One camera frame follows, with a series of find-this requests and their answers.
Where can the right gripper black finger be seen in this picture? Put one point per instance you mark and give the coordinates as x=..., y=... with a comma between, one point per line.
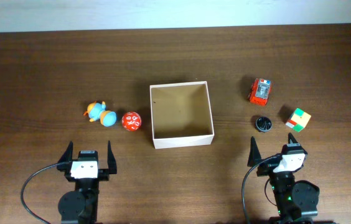
x=254, y=155
x=291, y=139

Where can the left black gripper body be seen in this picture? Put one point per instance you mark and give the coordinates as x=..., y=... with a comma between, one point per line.
x=103, y=173

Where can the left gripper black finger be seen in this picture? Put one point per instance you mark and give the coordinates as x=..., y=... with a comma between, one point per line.
x=67, y=155
x=111, y=161

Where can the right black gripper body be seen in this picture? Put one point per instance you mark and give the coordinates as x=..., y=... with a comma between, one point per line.
x=278, y=178

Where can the black round cap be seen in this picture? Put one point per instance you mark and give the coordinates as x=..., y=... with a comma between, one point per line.
x=263, y=124

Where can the red toy car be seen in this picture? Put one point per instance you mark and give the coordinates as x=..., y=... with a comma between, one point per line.
x=260, y=90

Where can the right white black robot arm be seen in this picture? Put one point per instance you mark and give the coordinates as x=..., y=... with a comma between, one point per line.
x=296, y=201

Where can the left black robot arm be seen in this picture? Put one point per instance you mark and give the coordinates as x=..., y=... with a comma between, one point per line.
x=80, y=206

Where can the multicoloured puzzle cube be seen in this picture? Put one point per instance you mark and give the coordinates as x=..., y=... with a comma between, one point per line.
x=298, y=120

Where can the red ball with white letters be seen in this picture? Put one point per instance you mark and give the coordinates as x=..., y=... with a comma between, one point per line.
x=131, y=121

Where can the blue and orange toy figure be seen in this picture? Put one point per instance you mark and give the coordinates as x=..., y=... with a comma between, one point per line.
x=97, y=112

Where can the white open cardboard box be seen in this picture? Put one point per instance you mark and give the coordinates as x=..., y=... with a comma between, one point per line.
x=181, y=115

